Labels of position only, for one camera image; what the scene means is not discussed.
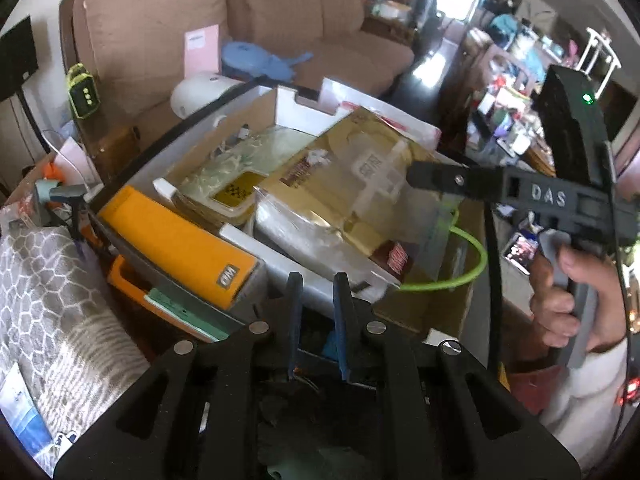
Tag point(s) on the white cardboard divider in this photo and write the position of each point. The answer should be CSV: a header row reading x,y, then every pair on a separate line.
x,y
300,115

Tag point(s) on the white rack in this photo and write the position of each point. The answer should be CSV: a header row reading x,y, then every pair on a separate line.
x,y
595,40

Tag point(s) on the narrow brown cushion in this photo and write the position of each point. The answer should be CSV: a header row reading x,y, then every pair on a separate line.
x,y
345,0

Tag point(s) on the blue face mask pack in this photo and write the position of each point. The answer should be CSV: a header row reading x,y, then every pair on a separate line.
x,y
22,410

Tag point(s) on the black speaker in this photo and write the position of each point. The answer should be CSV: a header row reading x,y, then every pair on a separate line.
x,y
17,60

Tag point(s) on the medium brown cushion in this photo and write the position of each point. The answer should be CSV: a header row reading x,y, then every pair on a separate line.
x,y
285,0

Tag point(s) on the large brown cushion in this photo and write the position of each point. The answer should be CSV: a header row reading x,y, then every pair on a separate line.
x,y
150,35

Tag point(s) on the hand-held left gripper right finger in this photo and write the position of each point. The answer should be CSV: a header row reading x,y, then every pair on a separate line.
x,y
342,325

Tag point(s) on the teal glue gun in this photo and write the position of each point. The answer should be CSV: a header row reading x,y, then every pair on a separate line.
x,y
55,192

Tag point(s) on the patterned grey blanket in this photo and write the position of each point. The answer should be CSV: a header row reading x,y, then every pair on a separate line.
x,y
50,310

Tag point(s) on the pale green book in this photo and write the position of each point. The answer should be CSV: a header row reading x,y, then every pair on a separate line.
x,y
180,312

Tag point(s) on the white slim box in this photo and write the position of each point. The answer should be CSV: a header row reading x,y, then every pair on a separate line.
x,y
162,190

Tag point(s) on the orange box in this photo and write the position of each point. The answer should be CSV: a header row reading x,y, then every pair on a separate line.
x,y
175,245

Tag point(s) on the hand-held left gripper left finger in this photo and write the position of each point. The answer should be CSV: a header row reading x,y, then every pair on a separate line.
x,y
295,320

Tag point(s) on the cardboard box of clutter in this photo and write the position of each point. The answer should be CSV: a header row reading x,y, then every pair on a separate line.
x,y
30,175

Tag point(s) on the person's right hand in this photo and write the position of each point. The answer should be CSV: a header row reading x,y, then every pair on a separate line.
x,y
550,310

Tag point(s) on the person's right forearm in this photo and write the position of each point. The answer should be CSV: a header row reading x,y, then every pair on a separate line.
x,y
585,400

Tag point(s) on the green portable radio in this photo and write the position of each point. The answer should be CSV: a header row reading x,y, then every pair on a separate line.
x,y
84,92

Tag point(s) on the pink flat box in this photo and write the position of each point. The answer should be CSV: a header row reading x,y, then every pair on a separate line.
x,y
202,52

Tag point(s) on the white paper bag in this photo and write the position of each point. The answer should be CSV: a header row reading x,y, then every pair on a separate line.
x,y
75,160

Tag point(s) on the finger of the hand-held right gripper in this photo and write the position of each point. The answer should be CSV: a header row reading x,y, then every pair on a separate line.
x,y
460,180

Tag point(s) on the cluttered dining table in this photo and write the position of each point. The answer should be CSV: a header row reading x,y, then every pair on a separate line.
x,y
515,110

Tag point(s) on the large cardboard box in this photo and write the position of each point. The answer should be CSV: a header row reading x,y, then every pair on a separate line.
x,y
440,310

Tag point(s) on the white dome lamp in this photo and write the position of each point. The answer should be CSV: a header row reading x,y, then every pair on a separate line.
x,y
200,92

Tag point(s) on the orange plastic crate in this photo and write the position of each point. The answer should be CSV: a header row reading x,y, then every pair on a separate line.
x,y
125,280

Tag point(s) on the wooden shelf cabinet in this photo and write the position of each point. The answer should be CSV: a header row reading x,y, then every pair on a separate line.
x,y
390,10

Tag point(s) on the brown sofa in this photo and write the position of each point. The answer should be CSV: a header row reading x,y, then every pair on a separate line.
x,y
350,60

